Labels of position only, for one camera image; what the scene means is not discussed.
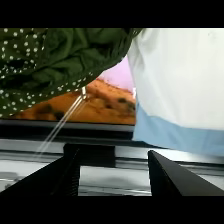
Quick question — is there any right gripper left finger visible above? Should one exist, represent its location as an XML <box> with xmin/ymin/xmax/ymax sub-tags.
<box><xmin>0</xmin><ymin>147</ymin><xmax>81</xmax><ymax>197</ymax></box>

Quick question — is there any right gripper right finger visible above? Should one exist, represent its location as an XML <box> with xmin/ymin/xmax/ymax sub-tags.
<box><xmin>147</xmin><ymin>149</ymin><xmax>224</xmax><ymax>197</ymax></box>

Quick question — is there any green white-dotted garment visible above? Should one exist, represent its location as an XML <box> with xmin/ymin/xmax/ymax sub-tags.
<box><xmin>0</xmin><ymin>28</ymin><xmax>144</xmax><ymax>119</ymax></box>

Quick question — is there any white and blue garment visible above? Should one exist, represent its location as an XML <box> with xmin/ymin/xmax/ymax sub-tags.
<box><xmin>127</xmin><ymin>28</ymin><xmax>224</xmax><ymax>157</ymax></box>

